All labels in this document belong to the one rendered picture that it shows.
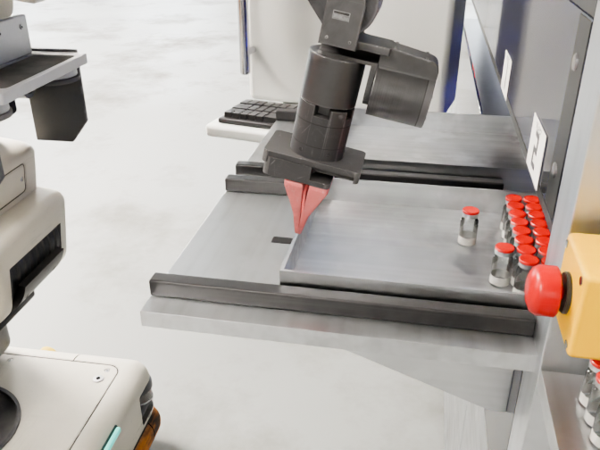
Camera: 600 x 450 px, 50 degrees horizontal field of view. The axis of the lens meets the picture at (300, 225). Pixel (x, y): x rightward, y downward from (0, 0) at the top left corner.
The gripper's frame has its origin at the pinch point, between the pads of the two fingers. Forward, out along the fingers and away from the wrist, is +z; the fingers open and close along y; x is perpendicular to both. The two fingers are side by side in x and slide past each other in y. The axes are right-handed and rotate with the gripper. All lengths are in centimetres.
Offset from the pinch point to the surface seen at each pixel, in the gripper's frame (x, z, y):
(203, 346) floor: 92, 101, -29
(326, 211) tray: 15.8, 5.4, 1.9
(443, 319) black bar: -8.3, 1.7, 16.8
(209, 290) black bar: -8.2, 6.0, -7.2
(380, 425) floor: 69, 90, 28
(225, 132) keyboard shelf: 70, 20, -27
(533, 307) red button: -20.0, -9.0, 20.3
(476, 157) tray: 40.3, 1.0, 22.9
